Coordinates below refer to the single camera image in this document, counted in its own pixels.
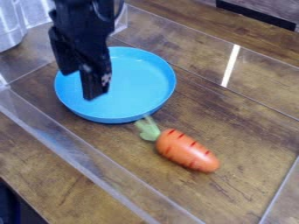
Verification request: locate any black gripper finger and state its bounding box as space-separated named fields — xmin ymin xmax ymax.
xmin=48 ymin=27 xmax=83 ymax=77
xmin=79 ymin=51 xmax=115 ymax=102

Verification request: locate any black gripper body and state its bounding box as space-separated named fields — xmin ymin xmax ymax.
xmin=47 ymin=0 xmax=118 ymax=60

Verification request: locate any orange toy carrot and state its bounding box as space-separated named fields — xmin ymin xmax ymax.
xmin=135 ymin=117 xmax=221 ymax=173

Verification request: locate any blue round tray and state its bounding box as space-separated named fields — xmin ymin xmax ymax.
xmin=54 ymin=46 xmax=177 ymax=123

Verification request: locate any clear acrylic enclosure wall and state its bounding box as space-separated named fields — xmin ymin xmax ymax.
xmin=0 ymin=74 xmax=299 ymax=224

